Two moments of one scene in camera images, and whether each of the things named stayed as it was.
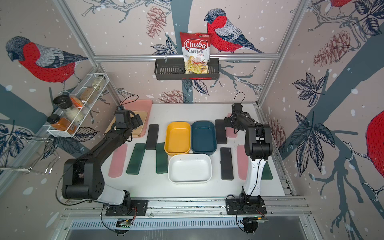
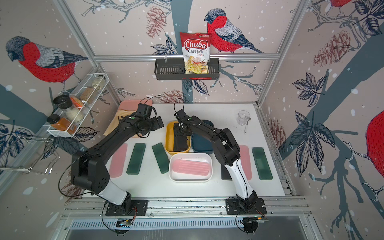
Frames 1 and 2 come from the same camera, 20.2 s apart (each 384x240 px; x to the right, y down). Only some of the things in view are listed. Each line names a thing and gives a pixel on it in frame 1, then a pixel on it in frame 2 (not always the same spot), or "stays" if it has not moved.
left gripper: x=136 y=123 -> x=157 y=125
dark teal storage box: x=203 y=140 stays
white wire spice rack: x=72 y=111 stays
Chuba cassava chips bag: x=196 y=49 stays
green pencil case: x=135 y=163 stays
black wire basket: x=174 y=69 stays
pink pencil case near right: x=243 y=161 stays
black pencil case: x=152 y=137 -> x=176 y=141
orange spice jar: x=62 y=124 stays
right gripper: x=227 y=120 -> x=185 y=134
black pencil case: x=221 y=134 -> x=182 y=143
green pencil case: x=161 y=158 stays
